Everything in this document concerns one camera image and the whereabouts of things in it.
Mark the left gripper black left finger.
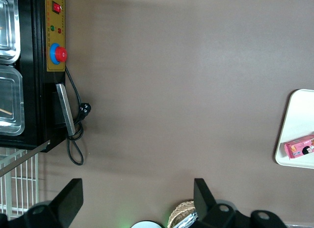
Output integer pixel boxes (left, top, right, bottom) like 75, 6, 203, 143
24, 178, 84, 228

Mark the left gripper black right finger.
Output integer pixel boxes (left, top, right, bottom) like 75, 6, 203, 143
193, 178, 238, 228

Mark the steel tray insert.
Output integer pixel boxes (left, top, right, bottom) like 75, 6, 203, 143
0, 65, 26, 137
0, 0, 21, 65

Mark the cream plastic tray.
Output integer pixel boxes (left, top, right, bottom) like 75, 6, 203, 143
274, 89, 314, 170

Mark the aluminium foil container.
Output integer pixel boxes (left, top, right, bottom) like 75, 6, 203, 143
175, 211, 197, 228

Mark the wicker basket holding foil containers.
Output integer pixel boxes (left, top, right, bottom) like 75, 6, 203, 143
167, 200, 197, 228

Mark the silver flat lever bar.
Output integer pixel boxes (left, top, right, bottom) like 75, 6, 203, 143
0, 139, 51, 178

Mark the pink cartoon snack packet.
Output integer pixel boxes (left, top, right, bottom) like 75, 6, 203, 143
284, 134, 314, 161

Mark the black appliance with yellow panel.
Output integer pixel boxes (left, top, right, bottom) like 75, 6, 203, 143
0, 0, 67, 153

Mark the brown table cover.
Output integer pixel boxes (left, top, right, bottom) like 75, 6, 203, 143
36, 0, 314, 228

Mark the red emergency push button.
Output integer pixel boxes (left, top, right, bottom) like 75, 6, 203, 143
49, 43, 68, 66

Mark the white wire rack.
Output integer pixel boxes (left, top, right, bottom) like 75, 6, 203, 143
0, 148, 40, 221

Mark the silver appliance handle bar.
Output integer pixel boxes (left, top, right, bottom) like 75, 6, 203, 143
55, 83, 77, 136

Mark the black power cable with plug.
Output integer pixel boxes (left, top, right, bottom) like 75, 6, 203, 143
64, 67, 92, 166

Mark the red rocker switch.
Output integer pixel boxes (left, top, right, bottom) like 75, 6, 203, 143
52, 0, 63, 14

